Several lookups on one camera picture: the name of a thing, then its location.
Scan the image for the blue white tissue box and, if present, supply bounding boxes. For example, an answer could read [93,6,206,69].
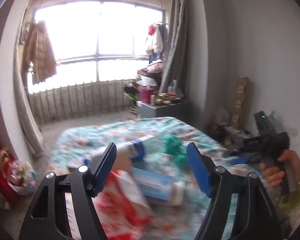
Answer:
[132,167,185,206]

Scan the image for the red white snack bag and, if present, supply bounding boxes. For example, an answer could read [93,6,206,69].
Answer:
[93,170,154,239]

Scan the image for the hanging clothes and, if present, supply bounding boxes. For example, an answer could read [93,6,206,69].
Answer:
[146,24,168,63]

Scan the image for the white plastic bag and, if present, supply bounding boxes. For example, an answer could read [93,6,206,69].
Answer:
[167,80,184,99]

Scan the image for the floral teal bed quilt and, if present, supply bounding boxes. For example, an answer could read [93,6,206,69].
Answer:
[48,117,253,239]

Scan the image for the dark grey cabinet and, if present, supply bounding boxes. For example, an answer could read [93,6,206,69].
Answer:
[136,101,190,120]

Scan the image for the grey curtain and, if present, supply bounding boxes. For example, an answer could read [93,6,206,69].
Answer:
[159,0,189,93]

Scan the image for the green crumpled wrapper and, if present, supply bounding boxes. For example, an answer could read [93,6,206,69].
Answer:
[163,135,187,169]

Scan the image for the person's right hand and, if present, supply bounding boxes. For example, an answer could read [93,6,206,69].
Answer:
[259,150,300,188]

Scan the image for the patterned cardboard box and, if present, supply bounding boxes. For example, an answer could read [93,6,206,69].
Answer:
[230,76,249,129]

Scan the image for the plastic water bottle blue label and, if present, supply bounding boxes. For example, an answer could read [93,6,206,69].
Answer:
[111,135,165,172]

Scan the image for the beige puffer jacket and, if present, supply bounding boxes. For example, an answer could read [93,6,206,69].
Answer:
[21,21,57,84]

